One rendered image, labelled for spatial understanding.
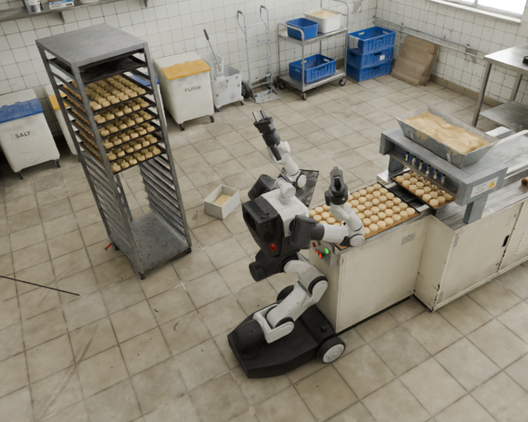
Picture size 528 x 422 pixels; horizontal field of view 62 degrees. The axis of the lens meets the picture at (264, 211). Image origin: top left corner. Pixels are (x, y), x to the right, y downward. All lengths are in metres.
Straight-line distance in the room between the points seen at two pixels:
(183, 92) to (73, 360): 3.37
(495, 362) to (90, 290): 3.01
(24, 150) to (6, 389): 2.77
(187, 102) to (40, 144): 1.72
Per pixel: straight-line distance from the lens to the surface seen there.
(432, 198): 3.00
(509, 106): 5.99
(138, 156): 3.26
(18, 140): 5.45
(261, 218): 2.22
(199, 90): 5.68
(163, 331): 3.43
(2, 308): 4.13
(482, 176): 2.78
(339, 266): 2.67
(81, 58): 2.88
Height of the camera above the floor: 2.64
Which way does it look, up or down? 38 degrees down
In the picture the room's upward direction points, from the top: 4 degrees counter-clockwise
